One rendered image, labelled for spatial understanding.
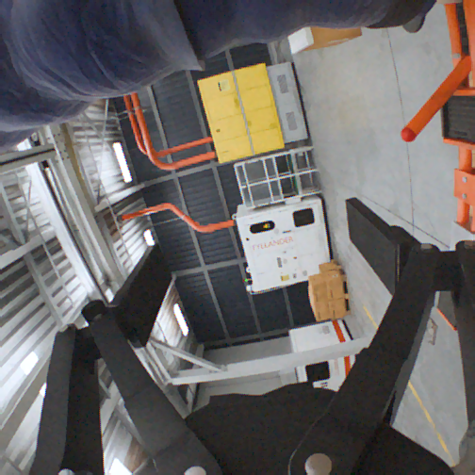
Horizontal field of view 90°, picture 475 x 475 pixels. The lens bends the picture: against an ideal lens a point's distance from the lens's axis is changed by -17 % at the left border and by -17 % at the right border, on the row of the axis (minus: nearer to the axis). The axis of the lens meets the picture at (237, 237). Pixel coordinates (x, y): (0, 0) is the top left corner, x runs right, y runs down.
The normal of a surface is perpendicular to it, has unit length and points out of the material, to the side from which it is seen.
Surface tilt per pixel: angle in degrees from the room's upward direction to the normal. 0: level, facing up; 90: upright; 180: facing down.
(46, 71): 83
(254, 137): 90
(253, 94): 90
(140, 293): 180
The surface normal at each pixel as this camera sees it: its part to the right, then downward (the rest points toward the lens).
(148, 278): 0.97, -0.22
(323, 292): -0.01, 0.37
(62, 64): 0.22, 0.90
